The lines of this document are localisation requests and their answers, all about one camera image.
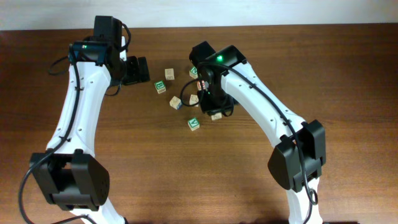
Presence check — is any red E elephant block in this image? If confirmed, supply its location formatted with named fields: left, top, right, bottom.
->
left=211, top=113, right=223, bottom=121

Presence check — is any green V wooden block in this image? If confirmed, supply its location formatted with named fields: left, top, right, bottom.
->
left=187, top=117, right=200, bottom=131

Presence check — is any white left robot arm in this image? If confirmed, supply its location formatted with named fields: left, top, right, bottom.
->
left=27, top=16, right=150, bottom=223

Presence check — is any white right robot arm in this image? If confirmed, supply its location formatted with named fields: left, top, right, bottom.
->
left=189, top=42, right=326, bottom=223

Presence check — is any red C wooden block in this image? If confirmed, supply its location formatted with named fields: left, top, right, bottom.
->
left=189, top=95, right=199, bottom=107

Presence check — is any red 9 wooden block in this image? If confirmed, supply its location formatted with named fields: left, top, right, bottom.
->
left=197, top=81, right=206, bottom=91

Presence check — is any green B wooden block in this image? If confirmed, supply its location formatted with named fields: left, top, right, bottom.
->
left=154, top=80, right=166, bottom=94

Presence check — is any plain top wooden block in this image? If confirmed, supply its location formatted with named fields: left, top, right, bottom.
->
left=165, top=68, right=175, bottom=80

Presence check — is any green N wooden block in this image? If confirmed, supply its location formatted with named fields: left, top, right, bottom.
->
left=189, top=67, right=198, bottom=79

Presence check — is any blue sided wooden block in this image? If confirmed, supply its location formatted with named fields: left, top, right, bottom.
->
left=169, top=96, right=182, bottom=110

